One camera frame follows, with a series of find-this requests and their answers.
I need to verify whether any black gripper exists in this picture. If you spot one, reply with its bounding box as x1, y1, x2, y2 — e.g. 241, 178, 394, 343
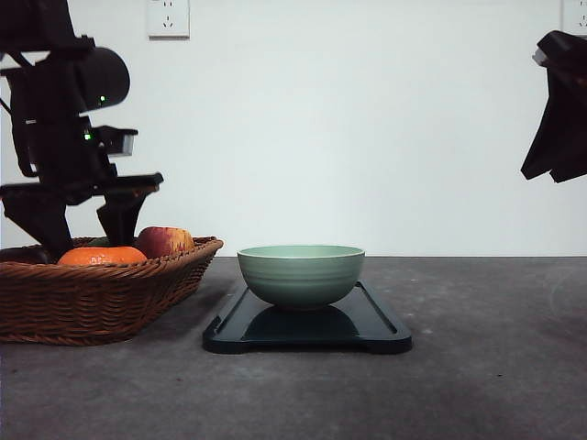
0, 115, 164, 263
521, 30, 587, 183

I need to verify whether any dark rectangular tray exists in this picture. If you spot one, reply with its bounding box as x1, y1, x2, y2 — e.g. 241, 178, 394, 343
203, 280, 413, 354

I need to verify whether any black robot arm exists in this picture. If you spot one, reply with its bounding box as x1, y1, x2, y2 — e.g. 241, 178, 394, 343
0, 0, 163, 261

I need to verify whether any white wall socket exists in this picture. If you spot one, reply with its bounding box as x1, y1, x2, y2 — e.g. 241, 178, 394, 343
561, 0, 587, 35
147, 0, 191, 41

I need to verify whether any dark green fruit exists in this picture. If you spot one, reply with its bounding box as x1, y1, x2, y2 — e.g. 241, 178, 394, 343
88, 236, 111, 247

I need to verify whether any dark purple fruit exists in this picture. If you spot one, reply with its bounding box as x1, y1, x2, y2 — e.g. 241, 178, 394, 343
0, 245, 48, 264

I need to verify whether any orange tangerine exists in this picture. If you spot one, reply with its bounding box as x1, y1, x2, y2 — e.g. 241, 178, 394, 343
58, 247, 148, 265

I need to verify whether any white wall socket right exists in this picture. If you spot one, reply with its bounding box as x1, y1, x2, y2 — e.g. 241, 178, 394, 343
561, 0, 587, 35

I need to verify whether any white wall socket left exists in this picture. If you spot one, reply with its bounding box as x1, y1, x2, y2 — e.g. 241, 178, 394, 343
147, 0, 191, 41

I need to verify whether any green ceramic bowl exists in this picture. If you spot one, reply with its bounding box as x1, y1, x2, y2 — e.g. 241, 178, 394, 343
237, 245, 366, 307

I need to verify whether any brown wicker basket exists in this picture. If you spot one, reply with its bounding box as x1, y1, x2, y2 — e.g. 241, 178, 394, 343
0, 236, 224, 346

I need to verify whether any red yellow apple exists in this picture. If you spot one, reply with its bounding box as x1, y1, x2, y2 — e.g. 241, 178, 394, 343
138, 226, 194, 259

